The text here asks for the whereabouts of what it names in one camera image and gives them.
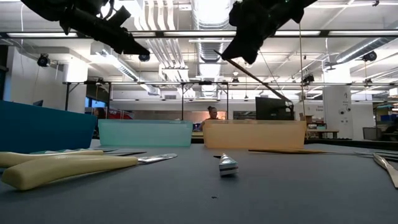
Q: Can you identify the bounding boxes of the orange plastic bin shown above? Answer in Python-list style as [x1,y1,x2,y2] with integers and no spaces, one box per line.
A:
[202,119,308,149]

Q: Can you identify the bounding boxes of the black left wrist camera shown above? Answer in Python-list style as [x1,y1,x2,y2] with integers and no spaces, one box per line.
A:
[105,5,132,28]

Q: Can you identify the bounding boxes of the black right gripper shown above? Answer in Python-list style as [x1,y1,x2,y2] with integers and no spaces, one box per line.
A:
[220,0,282,65]

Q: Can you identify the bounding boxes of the black monitor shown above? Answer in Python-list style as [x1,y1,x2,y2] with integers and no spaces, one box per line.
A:
[255,96,295,121]

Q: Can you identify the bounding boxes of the dark blue plastic bin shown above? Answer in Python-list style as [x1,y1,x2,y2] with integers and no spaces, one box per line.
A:
[0,100,98,154]

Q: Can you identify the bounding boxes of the silver ventilation duct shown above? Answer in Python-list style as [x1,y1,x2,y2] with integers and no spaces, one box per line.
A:
[192,0,234,97]

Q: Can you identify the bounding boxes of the black metal rack frame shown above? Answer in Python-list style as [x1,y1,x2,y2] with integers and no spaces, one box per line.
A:
[63,81,231,121]

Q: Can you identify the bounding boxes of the person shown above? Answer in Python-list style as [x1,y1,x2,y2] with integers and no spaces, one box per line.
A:
[198,105,225,132]

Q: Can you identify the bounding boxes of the blue patterned handle knife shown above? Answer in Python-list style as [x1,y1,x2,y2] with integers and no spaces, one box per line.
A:
[218,152,239,177]

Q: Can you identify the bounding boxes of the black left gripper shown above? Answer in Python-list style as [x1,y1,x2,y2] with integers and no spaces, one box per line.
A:
[58,6,150,56]

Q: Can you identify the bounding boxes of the black overhead crossbar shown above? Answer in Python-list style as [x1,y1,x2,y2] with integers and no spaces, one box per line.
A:
[0,30,398,39]

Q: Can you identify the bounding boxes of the teal plastic bin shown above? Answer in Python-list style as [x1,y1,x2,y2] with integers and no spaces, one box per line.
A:
[98,119,193,148]

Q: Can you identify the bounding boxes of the cream handled knife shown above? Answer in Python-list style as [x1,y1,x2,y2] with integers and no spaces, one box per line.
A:
[1,153,178,191]
[0,150,147,169]

